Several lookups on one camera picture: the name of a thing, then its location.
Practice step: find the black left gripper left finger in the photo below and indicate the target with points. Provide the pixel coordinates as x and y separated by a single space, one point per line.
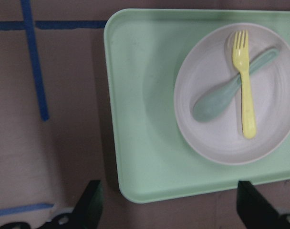
86 213

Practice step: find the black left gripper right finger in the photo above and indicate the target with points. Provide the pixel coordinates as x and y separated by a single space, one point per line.
256 212

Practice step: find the teal plastic spoon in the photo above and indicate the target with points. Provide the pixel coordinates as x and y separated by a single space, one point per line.
214 102

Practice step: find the white round plate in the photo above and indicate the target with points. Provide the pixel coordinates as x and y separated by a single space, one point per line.
208 67

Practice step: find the yellow plastic fork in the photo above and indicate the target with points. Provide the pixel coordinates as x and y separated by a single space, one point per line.
240 60

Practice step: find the light green tray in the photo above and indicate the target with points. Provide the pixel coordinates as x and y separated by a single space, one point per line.
145 49

